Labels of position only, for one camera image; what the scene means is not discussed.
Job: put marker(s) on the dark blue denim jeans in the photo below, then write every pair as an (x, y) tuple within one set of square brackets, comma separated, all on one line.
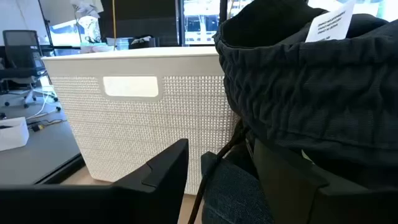
[(233, 193)]

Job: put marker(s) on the white plastic laundry basket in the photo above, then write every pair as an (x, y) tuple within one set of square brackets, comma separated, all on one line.
[(140, 130)]

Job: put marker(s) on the black ribbed garment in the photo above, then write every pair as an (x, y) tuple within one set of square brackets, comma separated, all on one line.
[(311, 93)]

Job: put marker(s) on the black tripod stand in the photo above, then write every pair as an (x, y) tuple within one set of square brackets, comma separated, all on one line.
[(46, 26)]

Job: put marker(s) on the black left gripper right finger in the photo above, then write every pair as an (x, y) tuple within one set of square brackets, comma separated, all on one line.
[(295, 193)]

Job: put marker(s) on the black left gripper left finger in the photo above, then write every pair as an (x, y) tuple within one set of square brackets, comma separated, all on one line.
[(161, 174)]

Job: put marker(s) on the white box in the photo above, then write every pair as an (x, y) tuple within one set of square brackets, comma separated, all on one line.
[(12, 135)]

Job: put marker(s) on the black bag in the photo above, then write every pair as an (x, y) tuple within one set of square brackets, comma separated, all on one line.
[(143, 43)]

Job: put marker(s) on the white flower arrangement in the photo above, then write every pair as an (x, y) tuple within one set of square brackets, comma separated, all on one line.
[(90, 28)]

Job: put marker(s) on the black mesh office chair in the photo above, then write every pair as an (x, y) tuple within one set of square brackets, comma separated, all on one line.
[(20, 49)]

